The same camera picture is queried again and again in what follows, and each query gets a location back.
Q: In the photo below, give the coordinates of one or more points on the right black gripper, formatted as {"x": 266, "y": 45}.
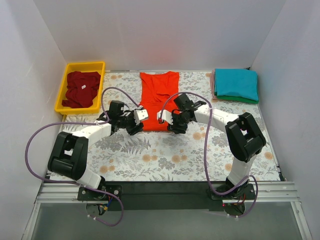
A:
{"x": 173, "y": 124}

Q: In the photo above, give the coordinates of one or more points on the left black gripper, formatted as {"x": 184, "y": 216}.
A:
{"x": 135, "y": 125}

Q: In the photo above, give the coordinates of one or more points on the orange t shirt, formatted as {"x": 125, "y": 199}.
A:
{"x": 156, "y": 89}

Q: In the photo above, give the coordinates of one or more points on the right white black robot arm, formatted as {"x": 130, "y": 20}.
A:
{"x": 245, "y": 138}

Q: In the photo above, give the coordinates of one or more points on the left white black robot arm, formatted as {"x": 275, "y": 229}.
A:
{"x": 70, "y": 151}

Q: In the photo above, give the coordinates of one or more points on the floral patterned table mat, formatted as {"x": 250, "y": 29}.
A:
{"x": 165, "y": 156}

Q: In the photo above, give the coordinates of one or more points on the folded pink t shirt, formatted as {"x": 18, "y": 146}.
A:
{"x": 212, "y": 85}

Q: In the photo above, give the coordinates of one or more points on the dark red t shirt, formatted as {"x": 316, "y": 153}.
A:
{"x": 82, "y": 88}

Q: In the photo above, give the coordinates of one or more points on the yellow plastic bin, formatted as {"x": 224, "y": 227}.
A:
{"x": 85, "y": 67}

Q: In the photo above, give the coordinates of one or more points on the folded green t shirt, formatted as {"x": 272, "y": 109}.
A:
{"x": 237, "y": 99}

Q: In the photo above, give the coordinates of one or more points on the folded teal t shirt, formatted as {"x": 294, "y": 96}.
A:
{"x": 238, "y": 83}

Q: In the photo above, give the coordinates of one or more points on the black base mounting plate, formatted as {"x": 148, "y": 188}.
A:
{"x": 166, "y": 195}

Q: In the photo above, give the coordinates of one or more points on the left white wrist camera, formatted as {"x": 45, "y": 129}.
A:
{"x": 140, "y": 115}

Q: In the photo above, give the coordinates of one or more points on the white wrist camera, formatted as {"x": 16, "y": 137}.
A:
{"x": 140, "y": 115}
{"x": 165, "y": 116}

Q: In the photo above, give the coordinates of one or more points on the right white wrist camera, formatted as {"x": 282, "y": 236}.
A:
{"x": 165, "y": 116}

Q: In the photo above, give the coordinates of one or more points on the aluminium frame rail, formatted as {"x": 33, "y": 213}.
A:
{"x": 266, "y": 191}

